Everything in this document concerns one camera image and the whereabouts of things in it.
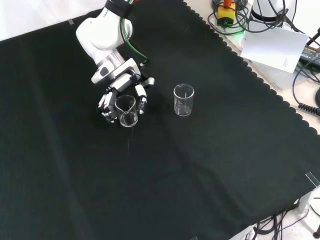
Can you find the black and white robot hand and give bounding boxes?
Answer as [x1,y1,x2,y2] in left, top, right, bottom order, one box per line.
[97,72,155,124]

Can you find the clear glass beaker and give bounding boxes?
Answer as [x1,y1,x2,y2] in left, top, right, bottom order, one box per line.
[114,94,139,128]
[173,83,195,117]

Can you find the black bench cloth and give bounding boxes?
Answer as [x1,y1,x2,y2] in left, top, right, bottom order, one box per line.
[0,0,320,240]

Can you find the yellow stop button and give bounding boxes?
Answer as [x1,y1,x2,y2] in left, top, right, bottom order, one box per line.
[216,0,237,27]

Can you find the white paper sheet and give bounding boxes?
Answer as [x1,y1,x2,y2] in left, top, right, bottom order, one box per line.
[240,24,310,74]

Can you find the black power supply yellow label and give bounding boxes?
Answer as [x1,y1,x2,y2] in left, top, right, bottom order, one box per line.
[298,44,320,66]

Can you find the black slanted rod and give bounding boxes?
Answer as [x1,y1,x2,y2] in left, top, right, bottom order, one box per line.
[306,26,320,47]

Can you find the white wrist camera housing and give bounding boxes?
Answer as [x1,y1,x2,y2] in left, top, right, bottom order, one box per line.
[90,65,112,85]

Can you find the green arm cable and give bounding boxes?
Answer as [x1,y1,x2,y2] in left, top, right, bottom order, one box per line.
[121,13,149,67]

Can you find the black curved cable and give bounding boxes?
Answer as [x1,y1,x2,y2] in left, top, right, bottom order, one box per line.
[291,58,320,106]

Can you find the black base cables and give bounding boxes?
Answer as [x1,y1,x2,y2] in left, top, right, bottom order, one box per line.
[267,0,308,33]

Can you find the black coiled cable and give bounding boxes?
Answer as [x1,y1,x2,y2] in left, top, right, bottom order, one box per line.
[297,101,320,115]

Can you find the black floor cables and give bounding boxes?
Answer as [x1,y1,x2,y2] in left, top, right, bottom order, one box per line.
[249,209,320,240]

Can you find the white table bracket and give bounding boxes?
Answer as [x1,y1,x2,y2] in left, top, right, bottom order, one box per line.
[298,187,320,213]

